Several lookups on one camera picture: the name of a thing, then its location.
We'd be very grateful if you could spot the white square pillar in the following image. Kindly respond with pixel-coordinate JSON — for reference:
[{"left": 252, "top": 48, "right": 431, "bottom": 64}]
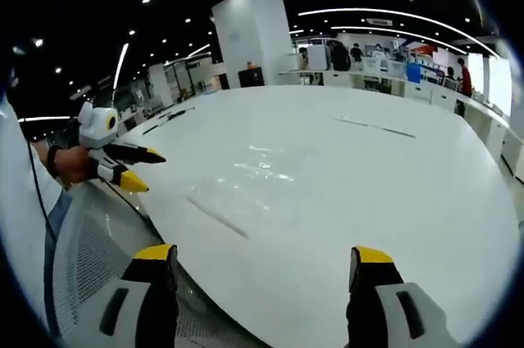
[{"left": 211, "top": 0, "right": 292, "bottom": 89}]

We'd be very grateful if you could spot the clear food packaging bag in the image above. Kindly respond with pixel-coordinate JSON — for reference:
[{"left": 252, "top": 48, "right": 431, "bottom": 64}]
[
  {"left": 186, "top": 183, "right": 296, "bottom": 242},
  {"left": 231, "top": 142, "right": 298, "bottom": 183}
]

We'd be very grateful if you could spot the person's white shirt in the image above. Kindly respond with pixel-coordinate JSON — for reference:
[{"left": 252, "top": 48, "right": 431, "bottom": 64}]
[{"left": 0, "top": 93, "right": 73, "bottom": 324}]

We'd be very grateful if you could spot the white mesh chair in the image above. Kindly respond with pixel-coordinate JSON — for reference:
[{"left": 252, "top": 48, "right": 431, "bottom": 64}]
[{"left": 52, "top": 182, "right": 263, "bottom": 348}]

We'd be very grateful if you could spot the thin black worn cable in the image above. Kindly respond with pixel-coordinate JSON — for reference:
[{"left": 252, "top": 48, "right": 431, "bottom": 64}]
[{"left": 24, "top": 138, "right": 58, "bottom": 242}]

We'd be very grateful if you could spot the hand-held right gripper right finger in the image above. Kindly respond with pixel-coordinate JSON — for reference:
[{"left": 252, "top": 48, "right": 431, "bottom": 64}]
[{"left": 346, "top": 244, "right": 460, "bottom": 348}]

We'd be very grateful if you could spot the person's left hand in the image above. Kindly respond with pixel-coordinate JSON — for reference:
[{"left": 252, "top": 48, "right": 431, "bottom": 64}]
[{"left": 56, "top": 145, "right": 102, "bottom": 186}]

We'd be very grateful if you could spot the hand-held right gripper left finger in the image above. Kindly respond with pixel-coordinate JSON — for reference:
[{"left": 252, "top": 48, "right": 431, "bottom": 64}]
[{"left": 87, "top": 243, "right": 180, "bottom": 348}]

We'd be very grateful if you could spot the blue box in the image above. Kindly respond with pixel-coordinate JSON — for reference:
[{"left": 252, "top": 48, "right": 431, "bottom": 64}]
[{"left": 405, "top": 61, "right": 423, "bottom": 84}]

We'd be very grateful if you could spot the black cabinet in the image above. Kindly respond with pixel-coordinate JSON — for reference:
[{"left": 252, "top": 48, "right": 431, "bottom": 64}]
[{"left": 237, "top": 66, "right": 265, "bottom": 88}]

